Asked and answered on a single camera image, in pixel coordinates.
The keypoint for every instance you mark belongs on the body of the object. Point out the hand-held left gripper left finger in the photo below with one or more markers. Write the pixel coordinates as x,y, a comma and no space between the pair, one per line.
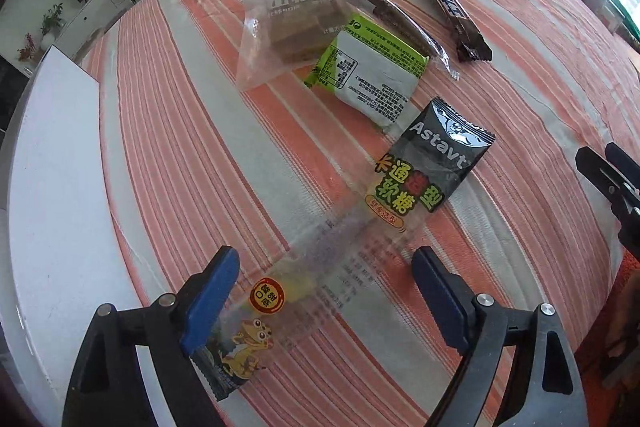
210,302

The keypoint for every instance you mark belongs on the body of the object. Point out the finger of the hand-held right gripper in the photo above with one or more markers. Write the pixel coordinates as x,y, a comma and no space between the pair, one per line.
600,172
622,162

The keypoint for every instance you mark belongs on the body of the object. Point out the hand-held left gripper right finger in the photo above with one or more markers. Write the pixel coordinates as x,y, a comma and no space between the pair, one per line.
440,302

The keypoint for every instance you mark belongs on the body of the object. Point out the long black clear gummy packet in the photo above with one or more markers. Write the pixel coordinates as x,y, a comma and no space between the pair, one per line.
430,167

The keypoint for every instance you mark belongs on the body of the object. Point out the dark chocolate bar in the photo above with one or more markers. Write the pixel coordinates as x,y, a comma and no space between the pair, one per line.
452,17

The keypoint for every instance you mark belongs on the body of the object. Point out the green white snack packet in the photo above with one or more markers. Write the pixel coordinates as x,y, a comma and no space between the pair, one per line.
380,77

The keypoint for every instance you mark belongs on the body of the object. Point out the brown bar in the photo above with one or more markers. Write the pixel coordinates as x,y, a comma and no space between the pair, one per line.
380,4

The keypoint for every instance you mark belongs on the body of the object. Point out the clear packet of brown slices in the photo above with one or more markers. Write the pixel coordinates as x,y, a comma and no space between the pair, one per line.
295,22

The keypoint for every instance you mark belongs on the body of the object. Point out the black display cabinet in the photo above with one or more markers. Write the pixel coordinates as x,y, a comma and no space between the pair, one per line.
10,92

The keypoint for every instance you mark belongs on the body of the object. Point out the red flower plant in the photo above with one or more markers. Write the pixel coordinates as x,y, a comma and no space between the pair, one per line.
27,47

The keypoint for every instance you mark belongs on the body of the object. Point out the leafy green potted plant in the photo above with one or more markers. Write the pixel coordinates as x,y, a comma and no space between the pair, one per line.
52,19

